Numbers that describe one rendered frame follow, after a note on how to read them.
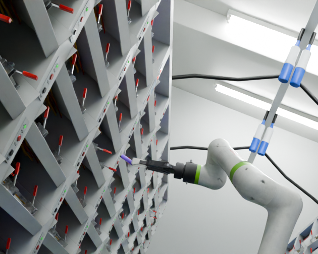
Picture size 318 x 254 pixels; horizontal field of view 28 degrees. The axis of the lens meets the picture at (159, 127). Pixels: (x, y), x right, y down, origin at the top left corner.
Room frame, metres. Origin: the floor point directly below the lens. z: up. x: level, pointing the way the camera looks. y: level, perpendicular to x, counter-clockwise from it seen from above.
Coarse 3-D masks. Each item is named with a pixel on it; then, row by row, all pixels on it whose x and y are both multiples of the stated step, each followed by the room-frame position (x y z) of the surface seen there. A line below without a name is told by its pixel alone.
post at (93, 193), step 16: (160, 48) 2.95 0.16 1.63; (160, 64) 2.94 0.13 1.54; (144, 80) 2.95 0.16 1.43; (144, 96) 2.95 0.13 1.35; (128, 112) 2.95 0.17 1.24; (128, 128) 2.95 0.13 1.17; (112, 144) 2.95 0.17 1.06; (112, 160) 2.95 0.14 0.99; (80, 176) 2.96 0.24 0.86; (80, 192) 2.96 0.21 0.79; (96, 192) 2.95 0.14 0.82; (64, 208) 2.96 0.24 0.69; (96, 208) 3.02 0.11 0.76; (64, 224) 2.96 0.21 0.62; (80, 224) 2.95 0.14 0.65
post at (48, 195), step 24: (144, 24) 2.28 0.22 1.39; (120, 48) 2.26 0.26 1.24; (120, 72) 2.27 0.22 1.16; (96, 96) 2.26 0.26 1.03; (48, 120) 2.28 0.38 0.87; (96, 120) 2.27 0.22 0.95; (72, 144) 2.26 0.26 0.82; (24, 168) 2.27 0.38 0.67; (48, 192) 2.26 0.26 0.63; (0, 216) 2.27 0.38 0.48; (24, 240) 2.26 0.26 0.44
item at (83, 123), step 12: (72, 48) 1.65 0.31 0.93; (72, 60) 1.81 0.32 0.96; (60, 72) 1.68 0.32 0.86; (72, 72) 1.81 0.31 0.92; (60, 84) 1.75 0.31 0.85; (48, 96) 2.08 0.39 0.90; (60, 96) 2.03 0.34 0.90; (72, 96) 1.88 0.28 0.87; (84, 96) 2.07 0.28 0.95; (60, 108) 2.22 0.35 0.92; (72, 108) 1.95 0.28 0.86; (84, 108) 2.06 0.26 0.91; (72, 120) 2.03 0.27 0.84; (84, 120) 2.12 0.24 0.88; (84, 132) 2.21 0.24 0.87
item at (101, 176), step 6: (96, 132) 2.34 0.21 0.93; (90, 144) 2.36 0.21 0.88; (90, 150) 2.42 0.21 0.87; (84, 156) 2.73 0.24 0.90; (90, 156) 2.48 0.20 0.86; (96, 156) 2.54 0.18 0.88; (84, 162) 2.88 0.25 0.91; (90, 162) 2.54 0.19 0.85; (96, 162) 2.60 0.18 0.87; (84, 168) 2.92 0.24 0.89; (90, 168) 2.89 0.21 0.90; (96, 168) 2.67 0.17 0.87; (96, 174) 2.74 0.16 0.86; (102, 174) 2.81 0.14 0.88; (108, 174) 2.94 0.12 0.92; (96, 180) 2.81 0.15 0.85; (102, 180) 2.89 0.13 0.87
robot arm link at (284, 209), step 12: (276, 192) 2.29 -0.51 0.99; (288, 192) 2.31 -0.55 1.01; (276, 204) 2.31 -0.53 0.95; (288, 204) 2.31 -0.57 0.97; (300, 204) 2.33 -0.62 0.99; (276, 216) 2.33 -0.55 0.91; (288, 216) 2.32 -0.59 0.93; (276, 228) 2.33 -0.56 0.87; (288, 228) 2.32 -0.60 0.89; (264, 240) 2.35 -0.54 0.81; (276, 240) 2.32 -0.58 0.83; (288, 240) 2.34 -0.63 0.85; (264, 252) 2.33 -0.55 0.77; (276, 252) 2.32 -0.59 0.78
